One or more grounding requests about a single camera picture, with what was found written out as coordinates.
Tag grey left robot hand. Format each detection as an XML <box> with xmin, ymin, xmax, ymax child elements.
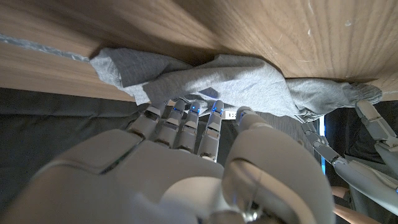
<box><xmin>300</xmin><ymin>99</ymin><xmax>398</xmax><ymax>215</ymax></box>

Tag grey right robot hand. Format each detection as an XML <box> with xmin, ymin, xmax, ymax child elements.
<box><xmin>0</xmin><ymin>99</ymin><xmax>336</xmax><ymax>224</ymax></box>

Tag grey fabric shorts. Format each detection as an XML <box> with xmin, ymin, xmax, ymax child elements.
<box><xmin>89</xmin><ymin>47</ymin><xmax>383</xmax><ymax>124</ymax></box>

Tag white power strip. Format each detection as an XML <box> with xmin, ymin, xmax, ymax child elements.
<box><xmin>221</xmin><ymin>110</ymin><xmax>239</xmax><ymax>120</ymax></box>

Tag black backdrop curtain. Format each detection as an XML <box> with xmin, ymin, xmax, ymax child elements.
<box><xmin>0</xmin><ymin>87</ymin><xmax>150</xmax><ymax>200</ymax></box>

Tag grey tape strip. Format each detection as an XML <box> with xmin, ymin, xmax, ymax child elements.
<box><xmin>0</xmin><ymin>32</ymin><xmax>91</xmax><ymax>63</ymax></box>

